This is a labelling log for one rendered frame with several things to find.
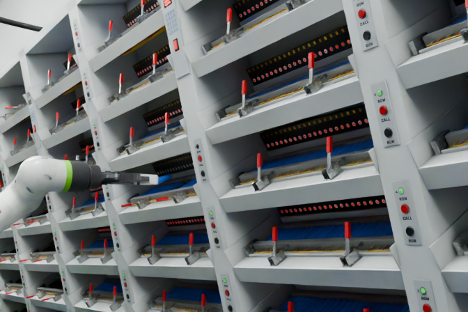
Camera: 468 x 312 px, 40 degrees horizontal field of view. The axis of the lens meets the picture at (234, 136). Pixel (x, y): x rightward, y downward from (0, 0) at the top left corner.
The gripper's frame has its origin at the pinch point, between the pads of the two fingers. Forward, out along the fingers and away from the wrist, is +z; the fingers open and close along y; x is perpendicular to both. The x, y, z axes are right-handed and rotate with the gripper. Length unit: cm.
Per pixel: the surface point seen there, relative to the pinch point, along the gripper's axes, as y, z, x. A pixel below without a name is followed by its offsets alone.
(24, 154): 136, 3, -28
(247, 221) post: -37.1, 12.2, 15.3
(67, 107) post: 102, 12, -46
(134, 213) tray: 19.6, 5.5, 9.2
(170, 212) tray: -6.3, 5.0, 10.6
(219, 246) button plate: -32.6, 5.5, 21.9
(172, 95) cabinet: 11.1, 16.4, -31.9
